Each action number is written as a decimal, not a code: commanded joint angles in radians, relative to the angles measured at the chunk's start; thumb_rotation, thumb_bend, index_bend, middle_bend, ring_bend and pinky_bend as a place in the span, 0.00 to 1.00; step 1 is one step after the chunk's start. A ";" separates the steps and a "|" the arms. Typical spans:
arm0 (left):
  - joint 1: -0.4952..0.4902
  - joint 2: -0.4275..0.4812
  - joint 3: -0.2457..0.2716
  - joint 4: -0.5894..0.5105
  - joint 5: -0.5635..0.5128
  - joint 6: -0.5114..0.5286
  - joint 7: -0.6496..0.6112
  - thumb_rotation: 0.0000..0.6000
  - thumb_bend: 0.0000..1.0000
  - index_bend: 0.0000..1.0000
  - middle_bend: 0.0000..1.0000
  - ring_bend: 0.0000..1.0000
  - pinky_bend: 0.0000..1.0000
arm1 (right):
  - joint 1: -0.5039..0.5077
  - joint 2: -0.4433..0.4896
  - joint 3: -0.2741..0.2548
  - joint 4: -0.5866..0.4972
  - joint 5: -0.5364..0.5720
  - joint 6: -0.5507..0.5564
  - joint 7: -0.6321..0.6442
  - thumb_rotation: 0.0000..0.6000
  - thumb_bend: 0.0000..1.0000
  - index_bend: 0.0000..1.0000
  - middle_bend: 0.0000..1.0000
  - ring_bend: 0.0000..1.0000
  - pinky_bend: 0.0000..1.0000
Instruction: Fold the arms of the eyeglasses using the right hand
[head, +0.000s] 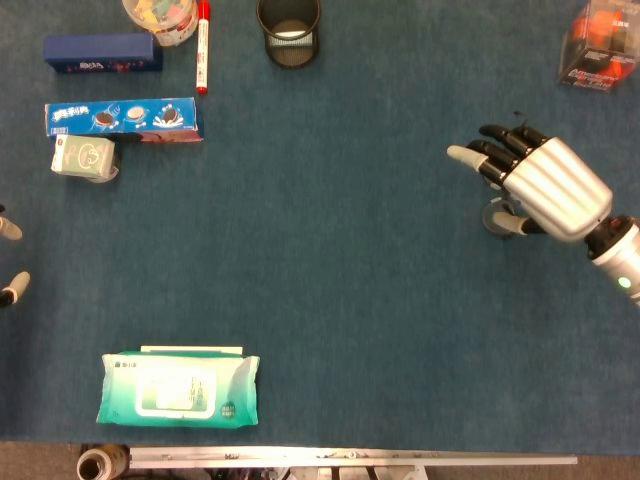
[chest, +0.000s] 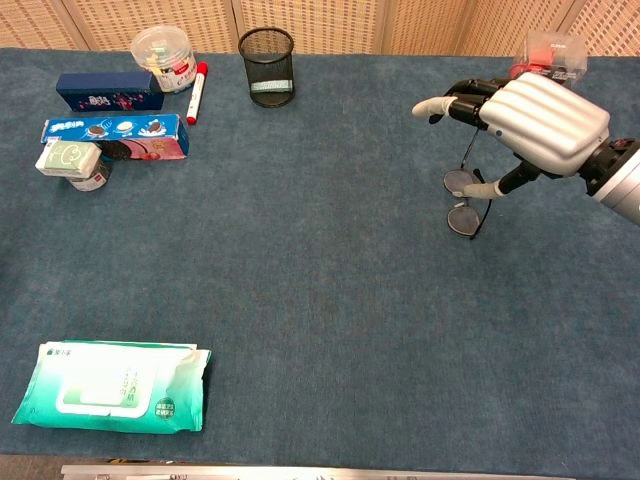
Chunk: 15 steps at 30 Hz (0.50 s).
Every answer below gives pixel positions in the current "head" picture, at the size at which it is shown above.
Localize blue Oreo cookie box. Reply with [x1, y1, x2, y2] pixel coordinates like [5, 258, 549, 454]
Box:
[44, 97, 205, 139]

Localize green wet wipes pack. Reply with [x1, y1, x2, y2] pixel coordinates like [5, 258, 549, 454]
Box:
[95, 352, 261, 429]

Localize green white tissue pack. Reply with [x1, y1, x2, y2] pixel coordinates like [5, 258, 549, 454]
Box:
[50, 133, 117, 180]

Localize aluminium rail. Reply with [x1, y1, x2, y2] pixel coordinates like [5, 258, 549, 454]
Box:
[128, 446, 579, 470]

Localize blue felt table cloth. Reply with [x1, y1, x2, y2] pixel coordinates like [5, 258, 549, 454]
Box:
[0, 0, 640, 456]

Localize red white marker pen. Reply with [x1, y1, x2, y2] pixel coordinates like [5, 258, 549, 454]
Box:
[196, 0, 212, 96]

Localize clear box of coffee capsules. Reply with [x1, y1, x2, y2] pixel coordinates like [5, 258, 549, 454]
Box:
[557, 0, 640, 95]

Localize eyeglasses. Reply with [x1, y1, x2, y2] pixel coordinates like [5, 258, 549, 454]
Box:
[480, 110, 529, 240]

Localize black mesh pen holder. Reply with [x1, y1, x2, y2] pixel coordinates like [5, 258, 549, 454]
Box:
[255, 0, 322, 70]

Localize dark blue rectangular box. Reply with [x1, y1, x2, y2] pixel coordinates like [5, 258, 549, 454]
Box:
[42, 33, 164, 75]

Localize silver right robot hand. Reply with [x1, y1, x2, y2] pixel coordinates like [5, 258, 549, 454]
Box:
[446, 124, 614, 245]

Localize brown tape spool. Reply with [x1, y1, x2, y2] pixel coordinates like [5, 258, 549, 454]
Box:
[76, 444, 131, 480]

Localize clear plastic jar with clips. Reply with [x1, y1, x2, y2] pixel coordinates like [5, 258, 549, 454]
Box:
[121, 0, 199, 48]

